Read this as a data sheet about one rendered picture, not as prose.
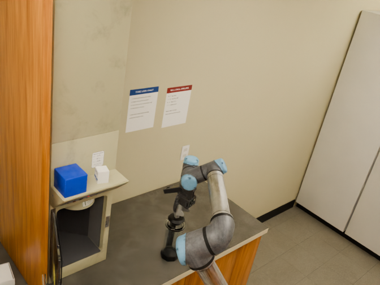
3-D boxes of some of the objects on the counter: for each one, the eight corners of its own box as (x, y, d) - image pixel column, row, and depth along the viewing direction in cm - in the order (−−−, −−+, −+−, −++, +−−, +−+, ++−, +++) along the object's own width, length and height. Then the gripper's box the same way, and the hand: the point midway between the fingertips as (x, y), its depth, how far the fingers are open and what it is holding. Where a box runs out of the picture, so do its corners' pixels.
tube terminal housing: (26, 253, 215) (25, 119, 181) (82, 232, 237) (91, 108, 202) (47, 284, 200) (51, 144, 166) (106, 259, 221) (119, 130, 187)
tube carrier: (167, 244, 238) (173, 214, 228) (182, 253, 233) (189, 223, 224) (156, 254, 229) (162, 223, 220) (172, 263, 225) (178, 233, 215)
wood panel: (0, 241, 220) (-14, -45, 157) (5, 239, 222) (-5, -44, 159) (40, 304, 190) (43, -19, 127) (46, 301, 191) (53, -18, 129)
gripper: (189, 192, 203) (182, 227, 212) (200, 184, 211) (193, 217, 221) (175, 185, 206) (168, 219, 216) (186, 177, 215) (180, 210, 224)
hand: (177, 214), depth 219 cm, fingers closed on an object, 3 cm apart
